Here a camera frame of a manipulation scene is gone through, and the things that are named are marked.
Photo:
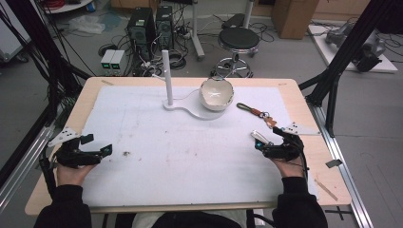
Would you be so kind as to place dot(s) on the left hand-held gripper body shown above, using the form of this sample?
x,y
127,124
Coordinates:
x,y
68,156

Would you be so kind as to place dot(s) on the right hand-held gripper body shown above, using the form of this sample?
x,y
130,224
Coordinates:
x,y
286,148

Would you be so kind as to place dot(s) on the white post stand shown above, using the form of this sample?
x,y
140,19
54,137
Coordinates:
x,y
168,79

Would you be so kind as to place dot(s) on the person's left hand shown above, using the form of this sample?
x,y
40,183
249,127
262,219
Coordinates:
x,y
71,174

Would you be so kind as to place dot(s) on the person's right hand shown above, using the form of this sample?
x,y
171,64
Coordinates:
x,y
290,167

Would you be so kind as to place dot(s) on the wooden table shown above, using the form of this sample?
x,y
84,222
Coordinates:
x,y
329,172

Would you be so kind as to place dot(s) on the grey tape piece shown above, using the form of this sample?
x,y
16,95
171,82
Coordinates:
x,y
333,163

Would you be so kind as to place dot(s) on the white bowl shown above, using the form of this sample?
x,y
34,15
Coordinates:
x,y
215,95

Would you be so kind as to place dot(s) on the white table mat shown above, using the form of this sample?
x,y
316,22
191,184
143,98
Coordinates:
x,y
190,158

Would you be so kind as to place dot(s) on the white power supply box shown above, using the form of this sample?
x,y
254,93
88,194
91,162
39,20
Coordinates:
x,y
107,60
118,61

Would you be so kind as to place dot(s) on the black tape cross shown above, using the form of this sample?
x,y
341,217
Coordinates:
x,y
339,211

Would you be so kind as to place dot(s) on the white floor board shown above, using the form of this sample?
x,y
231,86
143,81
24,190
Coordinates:
x,y
329,53

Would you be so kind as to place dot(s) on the black round stool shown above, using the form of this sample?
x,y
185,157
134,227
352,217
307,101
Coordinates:
x,y
239,38

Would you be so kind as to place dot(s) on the grey robot part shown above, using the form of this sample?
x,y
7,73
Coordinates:
x,y
337,33

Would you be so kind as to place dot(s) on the clear plastic bag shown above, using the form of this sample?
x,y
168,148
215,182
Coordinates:
x,y
85,24

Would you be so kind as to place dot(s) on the cardboard box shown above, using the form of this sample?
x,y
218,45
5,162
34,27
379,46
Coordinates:
x,y
294,17

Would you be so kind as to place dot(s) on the dark robot part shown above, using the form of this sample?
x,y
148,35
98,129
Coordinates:
x,y
369,53

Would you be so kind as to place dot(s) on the large black computer tower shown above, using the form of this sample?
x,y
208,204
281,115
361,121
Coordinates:
x,y
141,31

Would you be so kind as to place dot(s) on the white wheeled table leg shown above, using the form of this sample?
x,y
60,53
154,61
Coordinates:
x,y
197,34

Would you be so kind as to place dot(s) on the round white table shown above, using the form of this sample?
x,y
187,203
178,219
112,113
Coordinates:
x,y
68,7

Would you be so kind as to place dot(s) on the slim black computer tower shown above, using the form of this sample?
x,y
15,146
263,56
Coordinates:
x,y
164,27

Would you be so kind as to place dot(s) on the short aluminium rail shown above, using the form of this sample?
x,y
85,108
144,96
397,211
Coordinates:
x,y
22,164

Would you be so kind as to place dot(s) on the long aluminium rail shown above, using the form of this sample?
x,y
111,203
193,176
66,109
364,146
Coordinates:
x,y
345,177

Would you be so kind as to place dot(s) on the black frame strut with brace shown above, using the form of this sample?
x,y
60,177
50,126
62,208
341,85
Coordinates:
x,y
345,47

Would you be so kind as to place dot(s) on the white upright post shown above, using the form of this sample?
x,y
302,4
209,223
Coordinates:
x,y
248,12

